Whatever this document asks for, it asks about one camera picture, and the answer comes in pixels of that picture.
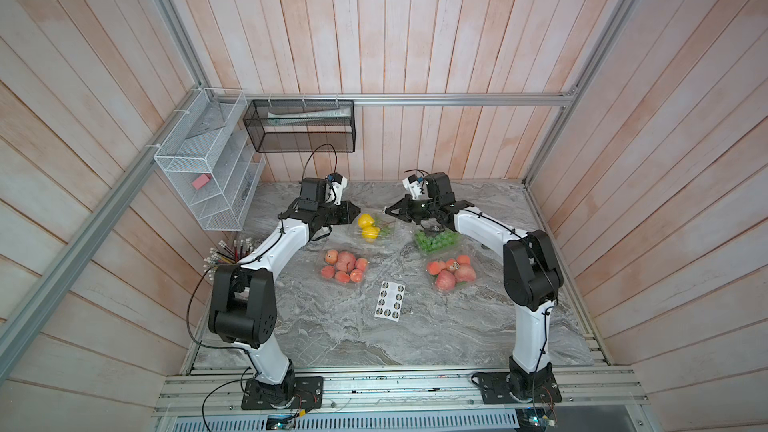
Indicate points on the clear box of grapes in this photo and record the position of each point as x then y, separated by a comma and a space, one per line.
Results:
431, 241

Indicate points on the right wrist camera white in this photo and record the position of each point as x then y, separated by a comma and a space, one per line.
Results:
415, 186

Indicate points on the pink eraser block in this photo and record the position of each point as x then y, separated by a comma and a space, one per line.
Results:
201, 181

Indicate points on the aluminium front rail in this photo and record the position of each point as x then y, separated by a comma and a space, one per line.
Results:
399, 389

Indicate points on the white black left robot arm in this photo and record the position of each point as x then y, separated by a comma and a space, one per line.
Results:
243, 308

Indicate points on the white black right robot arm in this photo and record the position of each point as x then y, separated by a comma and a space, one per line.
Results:
532, 278

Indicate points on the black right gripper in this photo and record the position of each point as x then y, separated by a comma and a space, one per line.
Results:
405, 209

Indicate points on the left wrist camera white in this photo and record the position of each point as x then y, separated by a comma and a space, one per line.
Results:
337, 183

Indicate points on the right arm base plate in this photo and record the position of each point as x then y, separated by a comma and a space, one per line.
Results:
516, 387

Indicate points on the clear box of red apples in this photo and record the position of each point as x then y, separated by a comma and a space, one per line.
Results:
452, 272

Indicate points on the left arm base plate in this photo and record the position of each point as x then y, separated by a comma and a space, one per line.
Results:
295, 393

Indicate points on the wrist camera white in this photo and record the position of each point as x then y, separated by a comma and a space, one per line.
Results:
337, 183
415, 186

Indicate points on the clear box of small peaches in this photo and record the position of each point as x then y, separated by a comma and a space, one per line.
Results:
343, 266

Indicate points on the colored pencils bundle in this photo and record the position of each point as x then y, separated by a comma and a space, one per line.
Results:
226, 253

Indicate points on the white wire mesh shelf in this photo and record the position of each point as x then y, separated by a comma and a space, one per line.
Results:
207, 136

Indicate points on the black wire mesh basket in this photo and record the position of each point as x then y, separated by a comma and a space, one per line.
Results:
298, 139

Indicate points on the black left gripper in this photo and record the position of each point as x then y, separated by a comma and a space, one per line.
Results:
347, 215

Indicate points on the paper in black basket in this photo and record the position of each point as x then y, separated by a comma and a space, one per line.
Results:
297, 116

